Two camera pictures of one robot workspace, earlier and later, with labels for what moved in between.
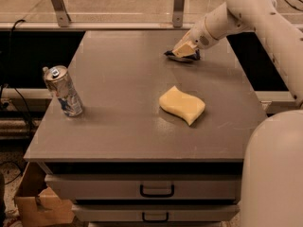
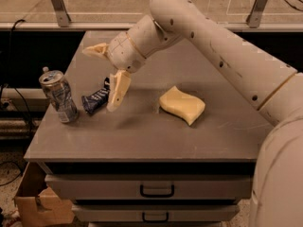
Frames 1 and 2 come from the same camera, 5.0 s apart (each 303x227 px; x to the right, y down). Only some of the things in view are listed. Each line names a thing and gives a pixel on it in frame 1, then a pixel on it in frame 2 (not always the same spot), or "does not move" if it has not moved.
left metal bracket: x=58 y=3 does not move
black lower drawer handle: x=154 y=220 does not move
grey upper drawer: x=144 y=187 does not move
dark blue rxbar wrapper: x=189 y=58 → x=96 y=100
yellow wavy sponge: x=176 y=101 does not move
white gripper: x=198 y=38 → x=123 y=52
